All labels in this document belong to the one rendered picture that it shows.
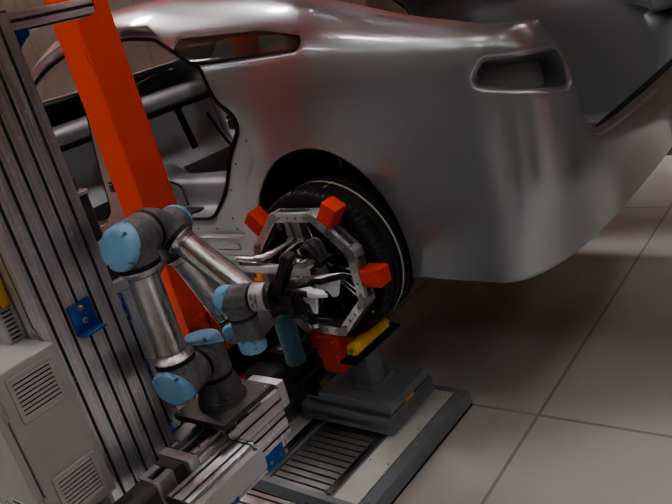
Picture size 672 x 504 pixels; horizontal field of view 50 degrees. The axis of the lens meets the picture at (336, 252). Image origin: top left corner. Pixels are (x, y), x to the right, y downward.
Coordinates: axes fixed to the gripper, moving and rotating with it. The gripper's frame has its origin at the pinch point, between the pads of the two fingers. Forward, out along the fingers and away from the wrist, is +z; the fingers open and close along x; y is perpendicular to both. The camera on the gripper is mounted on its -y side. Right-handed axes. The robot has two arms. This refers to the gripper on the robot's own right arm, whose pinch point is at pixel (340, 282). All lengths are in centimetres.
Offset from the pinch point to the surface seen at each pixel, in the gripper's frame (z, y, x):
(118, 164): -122, -32, -77
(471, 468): -8, 111, -100
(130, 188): -120, -22, -78
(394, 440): -41, 103, -105
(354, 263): -37, 20, -91
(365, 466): -48, 105, -88
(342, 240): -40, 11, -91
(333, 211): -40, -1, -89
